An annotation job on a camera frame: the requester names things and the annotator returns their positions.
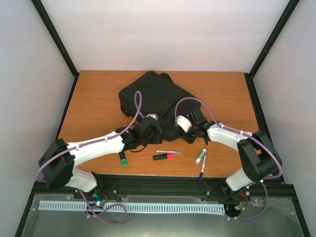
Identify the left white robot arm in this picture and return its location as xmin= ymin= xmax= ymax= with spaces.
xmin=37 ymin=117 xmax=162 ymax=199

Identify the black frame post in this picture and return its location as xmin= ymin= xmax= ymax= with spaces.
xmin=31 ymin=0 xmax=79 ymax=79
xmin=248 ymin=0 xmax=301 ymax=77

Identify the pink highlighter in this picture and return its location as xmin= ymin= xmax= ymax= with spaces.
xmin=153 ymin=153 xmax=174 ymax=161

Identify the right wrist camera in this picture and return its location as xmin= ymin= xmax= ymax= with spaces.
xmin=175 ymin=116 xmax=192 ymax=133

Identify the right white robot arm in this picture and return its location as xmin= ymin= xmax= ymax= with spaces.
xmin=176 ymin=108 xmax=282 ymax=191

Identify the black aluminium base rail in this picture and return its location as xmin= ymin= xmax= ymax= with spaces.
xmin=34 ymin=172 xmax=294 ymax=205

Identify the light blue cable duct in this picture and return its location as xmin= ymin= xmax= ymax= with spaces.
xmin=38 ymin=200 xmax=225 ymax=215

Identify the slim white pen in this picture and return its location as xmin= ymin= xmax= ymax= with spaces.
xmin=155 ymin=150 xmax=182 ymax=154

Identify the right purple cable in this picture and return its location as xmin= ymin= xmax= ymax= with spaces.
xmin=174 ymin=97 xmax=282 ymax=221

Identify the blue whiteboard marker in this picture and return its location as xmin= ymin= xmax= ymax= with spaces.
xmin=198 ymin=154 xmax=207 ymax=181

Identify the right black frame post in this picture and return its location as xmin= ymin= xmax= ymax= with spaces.
xmin=248 ymin=0 xmax=301 ymax=77

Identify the white glue stick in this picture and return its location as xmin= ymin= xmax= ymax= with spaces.
xmin=195 ymin=149 xmax=206 ymax=164

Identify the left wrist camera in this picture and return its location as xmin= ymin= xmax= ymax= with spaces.
xmin=146 ymin=114 xmax=158 ymax=120

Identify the green highlighter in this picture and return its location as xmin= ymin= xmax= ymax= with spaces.
xmin=119 ymin=151 xmax=127 ymax=167

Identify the black student bag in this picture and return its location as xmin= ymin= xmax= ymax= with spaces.
xmin=118 ymin=71 xmax=201 ymax=144

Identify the left black frame post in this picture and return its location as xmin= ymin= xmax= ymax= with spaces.
xmin=31 ymin=0 xmax=79 ymax=79

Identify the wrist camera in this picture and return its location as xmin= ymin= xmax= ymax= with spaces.
xmin=175 ymin=116 xmax=192 ymax=133
xmin=146 ymin=114 xmax=158 ymax=120

